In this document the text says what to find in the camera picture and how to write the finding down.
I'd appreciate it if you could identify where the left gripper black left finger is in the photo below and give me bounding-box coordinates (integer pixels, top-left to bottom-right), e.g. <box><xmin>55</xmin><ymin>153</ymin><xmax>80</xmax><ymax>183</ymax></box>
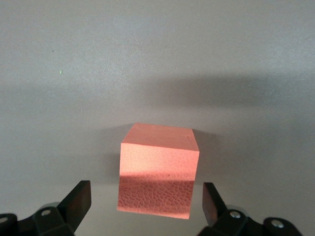
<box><xmin>0</xmin><ymin>180</ymin><xmax>92</xmax><ymax>236</ymax></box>

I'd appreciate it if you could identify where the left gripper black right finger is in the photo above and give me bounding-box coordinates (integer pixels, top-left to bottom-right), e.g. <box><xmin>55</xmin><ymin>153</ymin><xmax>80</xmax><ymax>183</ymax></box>
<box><xmin>196</xmin><ymin>182</ymin><xmax>302</xmax><ymax>236</ymax></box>

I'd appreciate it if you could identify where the table cover sheet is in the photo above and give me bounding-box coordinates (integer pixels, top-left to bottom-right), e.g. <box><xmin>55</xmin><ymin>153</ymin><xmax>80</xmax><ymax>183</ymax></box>
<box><xmin>0</xmin><ymin>0</ymin><xmax>315</xmax><ymax>236</ymax></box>

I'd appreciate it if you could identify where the orange foam cube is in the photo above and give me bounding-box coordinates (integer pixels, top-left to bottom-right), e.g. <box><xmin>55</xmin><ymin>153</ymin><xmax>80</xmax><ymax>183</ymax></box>
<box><xmin>116</xmin><ymin>122</ymin><xmax>201</xmax><ymax>220</ymax></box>

